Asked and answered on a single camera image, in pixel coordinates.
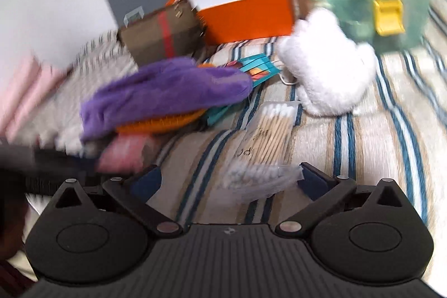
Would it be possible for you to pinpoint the teal printed packet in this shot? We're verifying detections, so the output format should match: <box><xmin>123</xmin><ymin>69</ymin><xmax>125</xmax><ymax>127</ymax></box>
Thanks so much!
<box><xmin>204</xmin><ymin>54</ymin><xmax>285</xmax><ymax>126</ymax></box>

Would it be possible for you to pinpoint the brown pouch with red stripe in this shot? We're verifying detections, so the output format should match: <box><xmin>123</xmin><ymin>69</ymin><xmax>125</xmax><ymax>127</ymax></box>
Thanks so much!
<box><xmin>118</xmin><ymin>0</ymin><xmax>208</xmax><ymax>66</ymax></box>

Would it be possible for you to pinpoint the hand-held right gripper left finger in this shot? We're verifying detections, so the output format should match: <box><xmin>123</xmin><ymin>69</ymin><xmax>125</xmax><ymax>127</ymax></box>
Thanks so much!
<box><xmin>52</xmin><ymin>165</ymin><xmax>183</xmax><ymax>237</ymax></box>

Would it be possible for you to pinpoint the orange cardboard box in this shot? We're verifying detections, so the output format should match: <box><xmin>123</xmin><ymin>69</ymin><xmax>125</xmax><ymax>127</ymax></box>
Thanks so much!
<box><xmin>167</xmin><ymin>0</ymin><xmax>297</xmax><ymax>45</ymax></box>

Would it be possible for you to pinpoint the pink cloth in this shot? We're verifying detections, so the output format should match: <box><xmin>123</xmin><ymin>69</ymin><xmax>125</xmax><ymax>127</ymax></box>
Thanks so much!
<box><xmin>97</xmin><ymin>135</ymin><xmax>159</xmax><ymax>173</ymax></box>

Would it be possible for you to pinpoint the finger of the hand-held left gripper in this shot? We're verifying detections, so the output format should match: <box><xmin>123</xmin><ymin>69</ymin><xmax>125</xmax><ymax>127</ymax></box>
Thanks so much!
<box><xmin>24</xmin><ymin>147</ymin><xmax>103</xmax><ymax>180</ymax></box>

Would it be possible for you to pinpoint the white plush toy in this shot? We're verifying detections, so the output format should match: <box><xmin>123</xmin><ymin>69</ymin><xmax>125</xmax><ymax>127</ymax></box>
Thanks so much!
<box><xmin>277</xmin><ymin>8</ymin><xmax>378</xmax><ymax>116</ymax></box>

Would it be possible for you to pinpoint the cotton swab pack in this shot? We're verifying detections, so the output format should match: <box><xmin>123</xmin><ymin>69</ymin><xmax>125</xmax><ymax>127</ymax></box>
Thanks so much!
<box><xmin>218</xmin><ymin>102</ymin><xmax>304</xmax><ymax>202</ymax></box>

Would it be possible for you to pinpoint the striped blanket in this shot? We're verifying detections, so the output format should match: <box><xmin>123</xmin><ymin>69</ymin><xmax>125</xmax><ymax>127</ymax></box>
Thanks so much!
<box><xmin>14</xmin><ymin>0</ymin><xmax>447</xmax><ymax>288</ymax></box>

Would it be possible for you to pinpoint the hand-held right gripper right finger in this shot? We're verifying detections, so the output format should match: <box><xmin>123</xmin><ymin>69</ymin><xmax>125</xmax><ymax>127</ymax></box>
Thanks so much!
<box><xmin>275</xmin><ymin>162</ymin><xmax>410</xmax><ymax>238</ymax></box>

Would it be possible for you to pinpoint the pink pillow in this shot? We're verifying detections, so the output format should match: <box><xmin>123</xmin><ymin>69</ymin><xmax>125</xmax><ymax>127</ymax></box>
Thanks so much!
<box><xmin>0</xmin><ymin>54</ymin><xmax>67</xmax><ymax>143</ymax></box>

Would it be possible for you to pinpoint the orange silicone honeycomb mat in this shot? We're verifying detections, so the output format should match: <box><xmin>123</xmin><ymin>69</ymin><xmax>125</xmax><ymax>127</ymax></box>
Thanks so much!
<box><xmin>115</xmin><ymin>109</ymin><xmax>206</xmax><ymax>135</ymax></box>

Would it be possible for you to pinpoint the purple fluffy cloth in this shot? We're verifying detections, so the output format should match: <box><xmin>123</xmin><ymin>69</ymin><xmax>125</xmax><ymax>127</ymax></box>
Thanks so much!
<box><xmin>80</xmin><ymin>57</ymin><xmax>254</xmax><ymax>141</ymax></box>

